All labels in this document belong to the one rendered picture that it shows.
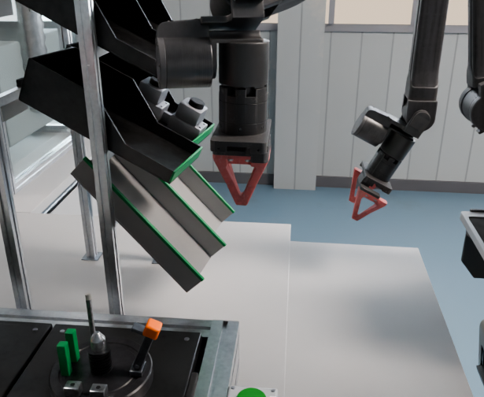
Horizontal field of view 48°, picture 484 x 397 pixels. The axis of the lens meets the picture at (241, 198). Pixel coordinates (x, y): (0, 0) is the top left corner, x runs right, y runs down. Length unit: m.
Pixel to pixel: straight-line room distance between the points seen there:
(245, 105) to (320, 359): 0.54
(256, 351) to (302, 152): 2.93
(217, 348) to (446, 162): 3.36
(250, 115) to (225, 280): 0.65
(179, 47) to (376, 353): 0.67
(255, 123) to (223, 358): 0.38
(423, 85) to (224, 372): 0.68
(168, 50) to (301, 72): 3.14
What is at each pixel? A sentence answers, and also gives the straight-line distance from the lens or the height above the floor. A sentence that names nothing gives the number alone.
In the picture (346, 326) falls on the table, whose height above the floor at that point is 0.86.
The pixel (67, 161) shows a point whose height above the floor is 0.86.
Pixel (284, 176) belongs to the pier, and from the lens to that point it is 3.93.
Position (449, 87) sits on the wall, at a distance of 3.95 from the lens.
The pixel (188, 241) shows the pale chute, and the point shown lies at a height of 1.03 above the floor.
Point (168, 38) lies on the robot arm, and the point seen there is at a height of 1.43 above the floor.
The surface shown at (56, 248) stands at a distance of 1.43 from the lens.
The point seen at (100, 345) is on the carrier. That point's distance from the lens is 0.78.
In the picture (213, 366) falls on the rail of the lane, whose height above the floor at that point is 0.96.
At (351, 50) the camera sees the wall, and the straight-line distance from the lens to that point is 3.81.
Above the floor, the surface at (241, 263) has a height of 0.86.
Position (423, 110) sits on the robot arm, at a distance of 1.17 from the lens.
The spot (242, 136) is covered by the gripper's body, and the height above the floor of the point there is 1.32.
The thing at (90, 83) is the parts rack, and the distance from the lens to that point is 0.85.
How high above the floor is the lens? 1.51
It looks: 23 degrees down
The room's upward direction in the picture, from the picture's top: straight up
